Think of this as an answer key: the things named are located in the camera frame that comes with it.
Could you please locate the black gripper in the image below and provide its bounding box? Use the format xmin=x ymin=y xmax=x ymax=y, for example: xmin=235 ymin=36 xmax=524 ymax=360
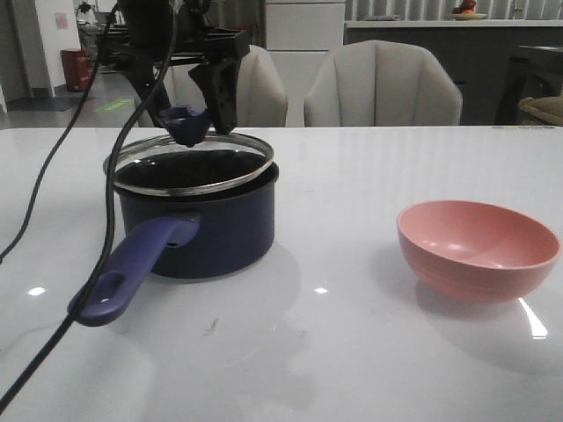
xmin=99 ymin=1 xmax=250 ymax=134

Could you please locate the right grey chair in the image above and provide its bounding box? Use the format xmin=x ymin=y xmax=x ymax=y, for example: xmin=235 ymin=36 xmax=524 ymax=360
xmin=303 ymin=40 xmax=463 ymax=127

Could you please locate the pink bowl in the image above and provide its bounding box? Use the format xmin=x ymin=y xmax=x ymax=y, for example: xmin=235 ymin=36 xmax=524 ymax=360
xmin=397 ymin=200 xmax=562 ymax=303

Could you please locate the olive cushion seat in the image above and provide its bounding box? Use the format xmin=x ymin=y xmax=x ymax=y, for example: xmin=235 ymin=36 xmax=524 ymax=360
xmin=517 ymin=96 xmax=563 ymax=127

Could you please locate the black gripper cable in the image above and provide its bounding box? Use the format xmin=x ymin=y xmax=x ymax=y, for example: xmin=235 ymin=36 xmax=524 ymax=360
xmin=0 ymin=0 xmax=181 ymax=414

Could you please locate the white drawer cabinet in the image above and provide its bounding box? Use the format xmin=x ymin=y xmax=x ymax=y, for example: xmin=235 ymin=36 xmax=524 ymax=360
xmin=266 ymin=1 xmax=346 ymax=127

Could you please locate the left grey chair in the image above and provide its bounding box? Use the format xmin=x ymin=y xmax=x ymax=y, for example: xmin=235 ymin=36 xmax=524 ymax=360
xmin=144 ymin=43 xmax=289 ymax=128

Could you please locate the dark grey counter cabinet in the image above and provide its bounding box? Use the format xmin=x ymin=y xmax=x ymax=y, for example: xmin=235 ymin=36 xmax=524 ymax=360
xmin=344 ymin=19 xmax=562 ymax=126

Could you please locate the grey chair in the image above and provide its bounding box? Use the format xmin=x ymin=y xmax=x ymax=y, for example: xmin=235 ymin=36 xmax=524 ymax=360
xmin=144 ymin=43 xmax=289 ymax=128
xmin=303 ymin=40 xmax=463 ymax=127

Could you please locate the glass lid with blue knob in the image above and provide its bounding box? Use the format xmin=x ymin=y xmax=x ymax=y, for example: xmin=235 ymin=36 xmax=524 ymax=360
xmin=114 ymin=105 xmax=274 ymax=197

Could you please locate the red trash bin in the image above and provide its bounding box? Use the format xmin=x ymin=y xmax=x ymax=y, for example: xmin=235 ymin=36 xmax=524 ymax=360
xmin=61 ymin=48 xmax=90 ymax=92

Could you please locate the dark blue saucepan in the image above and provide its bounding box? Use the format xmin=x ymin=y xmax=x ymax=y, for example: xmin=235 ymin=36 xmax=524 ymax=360
xmin=76 ymin=164 xmax=279 ymax=326

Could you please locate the fruit plate on counter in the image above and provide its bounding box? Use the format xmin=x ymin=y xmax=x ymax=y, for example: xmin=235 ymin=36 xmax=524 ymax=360
xmin=451 ymin=0 xmax=487 ymax=21

